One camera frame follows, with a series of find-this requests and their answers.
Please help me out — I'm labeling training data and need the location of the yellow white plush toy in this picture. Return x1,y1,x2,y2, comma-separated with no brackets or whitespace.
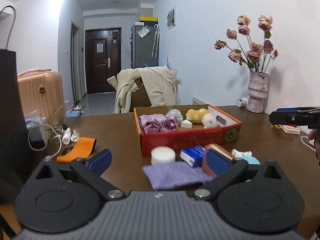
185,108,220,128

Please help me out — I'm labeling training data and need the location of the dark brown entrance door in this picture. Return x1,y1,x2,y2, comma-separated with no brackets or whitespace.
85,28,121,94

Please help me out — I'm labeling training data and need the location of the wall picture frame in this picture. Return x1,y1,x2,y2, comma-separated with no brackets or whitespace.
167,8,176,29

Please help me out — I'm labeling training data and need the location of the white charger with cable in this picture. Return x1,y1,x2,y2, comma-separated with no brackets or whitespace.
25,116,62,159

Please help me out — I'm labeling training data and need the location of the yellow box on refrigerator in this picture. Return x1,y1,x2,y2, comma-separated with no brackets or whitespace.
139,16,158,22

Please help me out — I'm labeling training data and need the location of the red cigarette pack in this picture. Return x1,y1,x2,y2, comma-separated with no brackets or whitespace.
280,125,300,135

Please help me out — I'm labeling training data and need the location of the pink ceramic vase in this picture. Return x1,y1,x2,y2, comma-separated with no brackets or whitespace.
246,72,269,114

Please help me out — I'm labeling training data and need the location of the pink hard suitcase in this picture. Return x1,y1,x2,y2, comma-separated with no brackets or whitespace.
17,68,66,126

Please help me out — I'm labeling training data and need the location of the purple knitted cloth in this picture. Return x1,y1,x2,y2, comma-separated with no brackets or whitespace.
142,161,215,191

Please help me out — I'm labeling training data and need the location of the white earbuds pair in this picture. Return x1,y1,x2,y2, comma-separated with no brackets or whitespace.
62,128,80,145

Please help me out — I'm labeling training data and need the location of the blue tissue pack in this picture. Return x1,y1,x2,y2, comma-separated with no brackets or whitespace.
180,146,206,167

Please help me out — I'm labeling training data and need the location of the orange elastic band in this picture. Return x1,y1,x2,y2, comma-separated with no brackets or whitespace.
56,137,97,164

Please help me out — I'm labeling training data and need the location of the person's right hand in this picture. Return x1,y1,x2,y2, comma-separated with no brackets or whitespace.
308,129,320,160

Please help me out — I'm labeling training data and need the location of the beige coat on chair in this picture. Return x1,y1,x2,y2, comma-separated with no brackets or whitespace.
107,66,181,114

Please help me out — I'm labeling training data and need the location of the grey refrigerator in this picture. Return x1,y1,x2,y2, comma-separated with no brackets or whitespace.
131,25,158,69

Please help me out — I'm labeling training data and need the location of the dried pink rose bouquet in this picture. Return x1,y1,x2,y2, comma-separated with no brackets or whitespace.
214,15,278,74

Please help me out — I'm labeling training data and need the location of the white triangular makeup sponge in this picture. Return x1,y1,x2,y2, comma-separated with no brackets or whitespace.
180,120,193,129

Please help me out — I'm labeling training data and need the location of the fluffy light blue plush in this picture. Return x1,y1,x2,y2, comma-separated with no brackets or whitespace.
241,156,261,182

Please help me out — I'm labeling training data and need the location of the pink satin scrunchie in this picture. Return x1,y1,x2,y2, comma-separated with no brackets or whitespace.
143,116,178,134

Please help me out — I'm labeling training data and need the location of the red cardboard box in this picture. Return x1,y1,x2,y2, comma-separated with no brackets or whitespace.
134,105,242,156

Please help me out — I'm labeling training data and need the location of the black paper bag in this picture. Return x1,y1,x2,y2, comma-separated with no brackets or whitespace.
0,4,36,204

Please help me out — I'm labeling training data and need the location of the white round foam sponge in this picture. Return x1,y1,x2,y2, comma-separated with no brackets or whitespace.
151,146,176,165

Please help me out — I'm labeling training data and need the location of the brown wooden chair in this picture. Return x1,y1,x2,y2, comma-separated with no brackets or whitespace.
130,78,151,112

